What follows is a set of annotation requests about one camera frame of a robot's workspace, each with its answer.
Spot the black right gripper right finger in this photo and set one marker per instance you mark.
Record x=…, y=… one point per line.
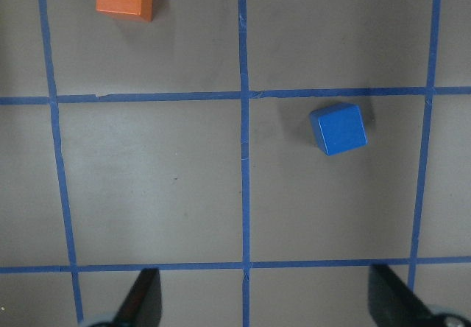
x=392, y=303

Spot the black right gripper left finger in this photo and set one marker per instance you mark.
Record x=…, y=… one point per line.
x=143, y=303

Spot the blue wooden block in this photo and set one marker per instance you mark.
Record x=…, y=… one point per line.
x=338, y=128

